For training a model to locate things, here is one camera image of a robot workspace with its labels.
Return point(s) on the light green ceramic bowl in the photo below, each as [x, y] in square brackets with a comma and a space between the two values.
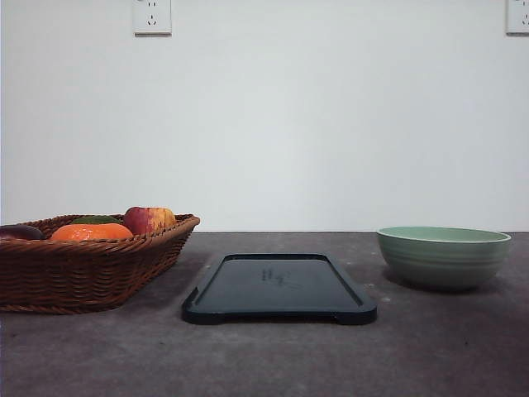
[443, 257]

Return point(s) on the dark teal rectangular tray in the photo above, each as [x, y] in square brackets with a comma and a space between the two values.
[277, 287]

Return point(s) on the red yellow apple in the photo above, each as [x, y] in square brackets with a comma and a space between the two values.
[149, 219]

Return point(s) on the dark green avocado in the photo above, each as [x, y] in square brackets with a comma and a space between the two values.
[96, 219]

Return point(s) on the orange tangerine fruit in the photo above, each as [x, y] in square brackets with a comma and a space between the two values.
[91, 232]

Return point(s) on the dark purple eggplant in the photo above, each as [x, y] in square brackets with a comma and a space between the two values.
[22, 232]

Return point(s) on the white wall socket left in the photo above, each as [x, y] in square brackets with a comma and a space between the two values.
[152, 18]

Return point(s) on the white wall socket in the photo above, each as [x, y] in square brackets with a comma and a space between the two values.
[152, 18]
[515, 19]

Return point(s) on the white wall socket right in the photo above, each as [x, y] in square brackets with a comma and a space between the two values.
[515, 19]

